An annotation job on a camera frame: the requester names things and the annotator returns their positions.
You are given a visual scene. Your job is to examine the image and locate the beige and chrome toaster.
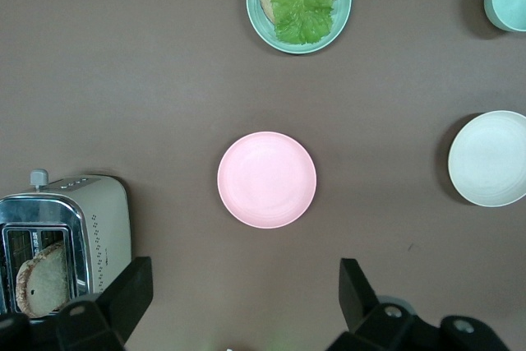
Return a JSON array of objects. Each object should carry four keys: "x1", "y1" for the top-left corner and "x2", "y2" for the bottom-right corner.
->
[{"x1": 0, "y1": 169, "x2": 132, "y2": 319}]

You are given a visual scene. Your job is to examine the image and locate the green lettuce leaf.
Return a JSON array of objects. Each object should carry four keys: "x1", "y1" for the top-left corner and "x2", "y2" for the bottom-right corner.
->
[{"x1": 270, "y1": 0, "x2": 336, "y2": 46}]

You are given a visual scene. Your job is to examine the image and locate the brown table cover mat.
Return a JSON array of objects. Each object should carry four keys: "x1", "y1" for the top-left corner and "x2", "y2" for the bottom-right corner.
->
[{"x1": 0, "y1": 0, "x2": 526, "y2": 351}]

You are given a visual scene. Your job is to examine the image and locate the green plate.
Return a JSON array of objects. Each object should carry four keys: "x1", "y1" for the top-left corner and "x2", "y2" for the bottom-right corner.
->
[{"x1": 246, "y1": 0, "x2": 353, "y2": 55}]

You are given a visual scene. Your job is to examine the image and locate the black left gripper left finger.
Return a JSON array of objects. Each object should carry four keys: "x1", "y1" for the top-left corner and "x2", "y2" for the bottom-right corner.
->
[{"x1": 57, "y1": 256, "x2": 154, "y2": 351}]

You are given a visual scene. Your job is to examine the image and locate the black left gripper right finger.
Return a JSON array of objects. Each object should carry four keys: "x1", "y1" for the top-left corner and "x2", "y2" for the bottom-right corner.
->
[{"x1": 328, "y1": 258, "x2": 441, "y2": 351}]

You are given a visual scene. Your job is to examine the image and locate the brown bread slice in toaster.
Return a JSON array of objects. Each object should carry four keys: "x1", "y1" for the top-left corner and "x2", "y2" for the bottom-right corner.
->
[{"x1": 15, "y1": 238, "x2": 69, "y2": 318}]

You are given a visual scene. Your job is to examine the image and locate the beige shallow plate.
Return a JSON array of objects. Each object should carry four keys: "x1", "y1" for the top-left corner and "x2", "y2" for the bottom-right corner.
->
[{"x1": 447, "y1": 110, "x2": 526, "y2": 207}]

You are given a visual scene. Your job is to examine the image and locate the pink shallow plate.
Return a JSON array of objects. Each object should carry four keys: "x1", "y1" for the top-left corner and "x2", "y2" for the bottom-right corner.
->
[{"x1": 216, "y1": 131, "x2": 318, "y2": 230}]

